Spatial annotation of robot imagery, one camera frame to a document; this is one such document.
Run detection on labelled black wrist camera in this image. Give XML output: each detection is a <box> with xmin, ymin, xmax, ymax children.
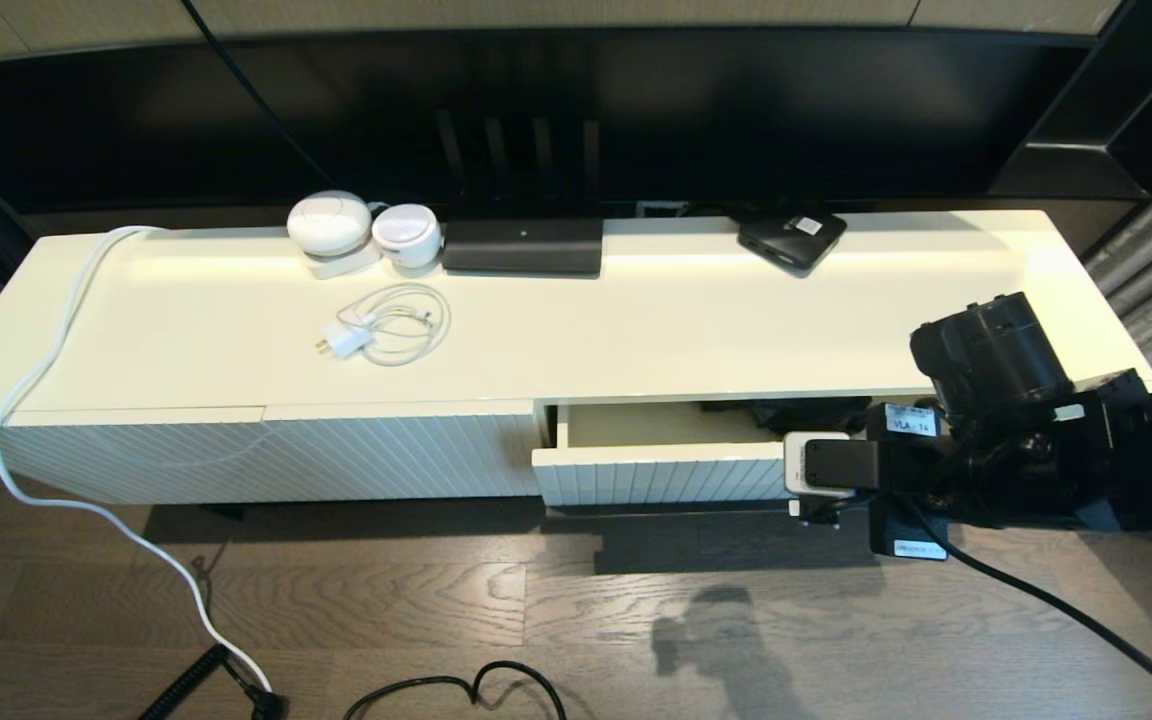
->
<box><xmin>866</xmin><ymin>402</ymin><xmax>942</xmax><ymax>439</ymax></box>

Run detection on white tv cabinet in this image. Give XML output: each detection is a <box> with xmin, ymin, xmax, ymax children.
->
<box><xmin>0</xmin><ymin>208</ymin><xmax>1152</xmax><ymax>504</ymax></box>

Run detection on thin black floor cable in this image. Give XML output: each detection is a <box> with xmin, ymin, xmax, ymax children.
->
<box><xmin>341</xmin><ymin>660</ymin><xmax>569</xmax><ymax>720</ymax></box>

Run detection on large white dome device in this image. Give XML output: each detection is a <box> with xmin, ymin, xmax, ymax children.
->
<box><xmin>285</xmin><ymin>189</ymin><xmax>382</xmax><ymax>281</ymax></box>

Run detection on black set-top box with label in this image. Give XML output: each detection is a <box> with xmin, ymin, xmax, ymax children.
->
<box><xmin>736</xmin><ymin>207</ymin><xmax>849</xmax><ymax>276</ymax></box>

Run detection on black shelf unit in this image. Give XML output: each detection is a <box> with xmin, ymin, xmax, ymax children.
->
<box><xmin>986</xmin><ymin>0</ymin><xmax>1152</xmax><ymax>201</ymax></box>

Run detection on small white round device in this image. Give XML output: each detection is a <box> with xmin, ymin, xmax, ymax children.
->
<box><xmin>372</xmin><ymin>203</ymin><xmax>442</xmax><ymax>269</ymax></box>

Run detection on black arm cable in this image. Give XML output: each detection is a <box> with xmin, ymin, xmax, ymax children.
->
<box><xmin>896</xmin><ymin>440</ymin><xmax>1152</xmax><ymax>696</ymax></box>

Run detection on black umbrella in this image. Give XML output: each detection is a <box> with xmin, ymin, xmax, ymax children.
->
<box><xmin>701</xmin><ymin>397</ymin><xmax>872</xmax><ymax>436</ymax></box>

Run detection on white fluted drawer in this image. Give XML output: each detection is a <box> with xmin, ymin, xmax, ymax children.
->
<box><xmin>533</xmin><ymin>398</ymin><xmax>937</xmax><ymax>508</ymax></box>

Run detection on black television screen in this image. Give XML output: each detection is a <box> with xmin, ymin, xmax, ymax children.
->
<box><xmin>0</xmin><ymin>28</ymin><xmax>1107</xmax><ymax>216</ymax></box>

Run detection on black coiled cable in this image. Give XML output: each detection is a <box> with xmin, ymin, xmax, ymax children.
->
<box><xmin>141</xmin><ymin>643</ymin><xmax>287</xmax><ymax>720</ymax></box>

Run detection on black router with antennas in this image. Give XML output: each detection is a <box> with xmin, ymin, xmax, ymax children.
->
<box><xmin>433</xmin><ymin>105</ymin><xmax>605</xmax><ymax>276</ymax></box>

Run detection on white charger with coiled cable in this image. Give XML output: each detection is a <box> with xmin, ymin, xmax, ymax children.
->
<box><xmin>314</xmin><ymin>281</ymin><xmax>452</xmax><ymax>367</ymax></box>

